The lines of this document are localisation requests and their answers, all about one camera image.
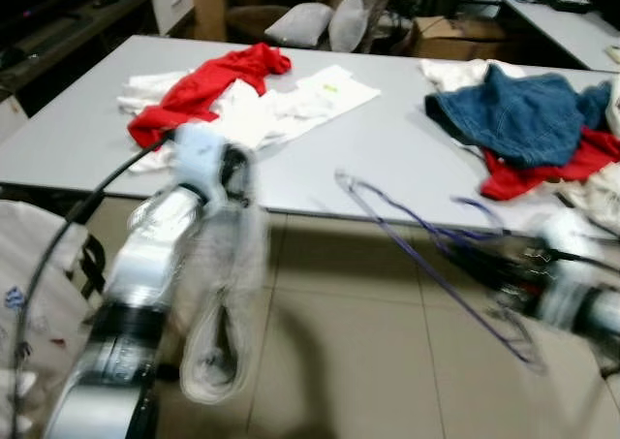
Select white denim jeans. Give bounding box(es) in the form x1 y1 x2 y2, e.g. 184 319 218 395
177 146 272 407

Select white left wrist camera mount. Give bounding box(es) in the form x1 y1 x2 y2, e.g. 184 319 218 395
172 122 231 205

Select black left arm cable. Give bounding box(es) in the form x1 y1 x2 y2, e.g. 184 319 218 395
8 134 180 439

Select white shirt yellow tag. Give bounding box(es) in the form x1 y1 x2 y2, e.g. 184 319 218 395
117 63 382 175

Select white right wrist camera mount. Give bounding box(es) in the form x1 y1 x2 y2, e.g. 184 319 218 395
535 209 597 266

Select grey pillow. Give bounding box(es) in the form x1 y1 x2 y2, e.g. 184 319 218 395
263 1 336 50

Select white pillow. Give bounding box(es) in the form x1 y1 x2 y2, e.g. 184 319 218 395
327 0 373 54

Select red garment white print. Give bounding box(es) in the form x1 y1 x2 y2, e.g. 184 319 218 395
480 124 620 204

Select white drawer unit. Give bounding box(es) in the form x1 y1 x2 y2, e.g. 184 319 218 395
150 0 197 37

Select tall brown cardboard box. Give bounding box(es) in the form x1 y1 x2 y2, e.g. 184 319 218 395
189 0 231 43

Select black low bench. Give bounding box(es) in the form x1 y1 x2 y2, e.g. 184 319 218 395
0 0 185 110

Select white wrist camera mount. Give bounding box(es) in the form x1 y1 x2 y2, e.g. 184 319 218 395
535 209 597 266
172 122 231 205

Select purple plastic hanger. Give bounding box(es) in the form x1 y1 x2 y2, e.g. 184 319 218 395
333 170 549 375

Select low brown cardboard box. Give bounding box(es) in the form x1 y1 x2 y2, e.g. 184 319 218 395
409 15 529 64

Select blue denim garment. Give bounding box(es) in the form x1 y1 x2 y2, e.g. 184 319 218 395
423 63 614 170

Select plain red shirt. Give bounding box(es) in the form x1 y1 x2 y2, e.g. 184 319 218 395
127 42 293 150

